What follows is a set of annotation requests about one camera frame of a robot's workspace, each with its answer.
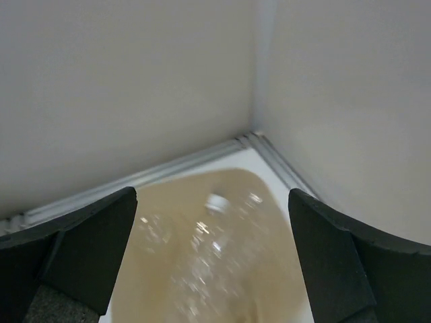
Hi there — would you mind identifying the aluminium rail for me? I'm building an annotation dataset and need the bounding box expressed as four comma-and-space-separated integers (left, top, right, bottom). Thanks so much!
246, 133, 320, 199
1, 133, 254, 236

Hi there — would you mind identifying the back aluminium rail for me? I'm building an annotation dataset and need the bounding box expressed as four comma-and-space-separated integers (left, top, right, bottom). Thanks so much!
1, 133, 254, 236

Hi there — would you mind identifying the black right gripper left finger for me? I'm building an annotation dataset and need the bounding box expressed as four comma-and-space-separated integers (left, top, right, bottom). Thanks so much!
1, 187, 137, 322

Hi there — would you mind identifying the clear capless bottle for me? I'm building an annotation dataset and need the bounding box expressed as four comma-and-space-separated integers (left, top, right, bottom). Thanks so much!
133, 194, 289, 322

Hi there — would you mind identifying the beige plastic bin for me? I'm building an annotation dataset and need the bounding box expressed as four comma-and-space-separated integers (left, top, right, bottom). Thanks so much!
106, 169, 312, 322

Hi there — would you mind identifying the left aluminium rail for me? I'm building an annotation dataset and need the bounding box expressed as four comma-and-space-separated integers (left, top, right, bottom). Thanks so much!
246, 133, 320, 199

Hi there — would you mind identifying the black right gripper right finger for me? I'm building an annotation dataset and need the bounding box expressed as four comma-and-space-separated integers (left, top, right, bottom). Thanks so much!
288, 188, 430, 322

